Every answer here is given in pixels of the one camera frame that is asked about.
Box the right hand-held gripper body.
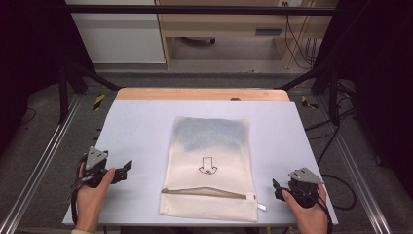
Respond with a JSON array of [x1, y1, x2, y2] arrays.
[[286, 167, 325, 210]]

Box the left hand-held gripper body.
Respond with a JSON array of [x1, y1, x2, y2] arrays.
[[79, 146, 128, 189]]

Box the cream mesh laundry bag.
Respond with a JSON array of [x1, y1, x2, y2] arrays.
[[158, 115, 268, 223]]

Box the person's right hand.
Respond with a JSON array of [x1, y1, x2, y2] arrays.
[[281, 183, 329, 234]]

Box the person's left hand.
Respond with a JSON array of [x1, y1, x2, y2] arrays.
[[74, 161, 117, 234]]

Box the yellow black floor tape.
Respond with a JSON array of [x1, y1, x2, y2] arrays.
[[299, 95, 320, 110], [93, 93, 107, 112]]

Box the black metal stand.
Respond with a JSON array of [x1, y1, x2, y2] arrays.
[[278, 61, 343, 127], [57, 60, 122, 125]]

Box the white cabinet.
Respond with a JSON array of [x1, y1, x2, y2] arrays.
[[64, 0, 167, 65]]

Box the black curtain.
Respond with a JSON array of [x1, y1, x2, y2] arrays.
[[0, 0, 95, 158], [312, 0, 413, 199]]

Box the black chair base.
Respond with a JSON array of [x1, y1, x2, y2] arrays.
[[177, 36, 217, 47]]

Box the wooden desk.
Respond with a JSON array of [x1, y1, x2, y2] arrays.
[[155, 0, 339, 70]]

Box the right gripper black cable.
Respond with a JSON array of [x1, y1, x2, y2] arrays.
[[300, 186, 334, 234]]

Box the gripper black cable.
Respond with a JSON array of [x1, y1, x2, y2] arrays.
[[70, 155, 90, 226], [300, 186, 334, 234]]

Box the black floor cable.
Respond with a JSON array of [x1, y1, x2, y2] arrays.
[[304, 106, 358, 212]]

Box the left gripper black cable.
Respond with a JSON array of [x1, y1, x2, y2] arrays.
[[70, 155, 90, 226]]

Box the aluminium rail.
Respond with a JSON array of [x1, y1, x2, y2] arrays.
[[0, 93, 84, 234], [315, 95, 394, 234]]

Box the hanging black cables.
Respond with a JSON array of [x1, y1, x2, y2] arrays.
[[282, 1, 321, 70]]

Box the black horizontal frame bar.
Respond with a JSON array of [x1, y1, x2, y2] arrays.
[[63, 4, 337, 17]]

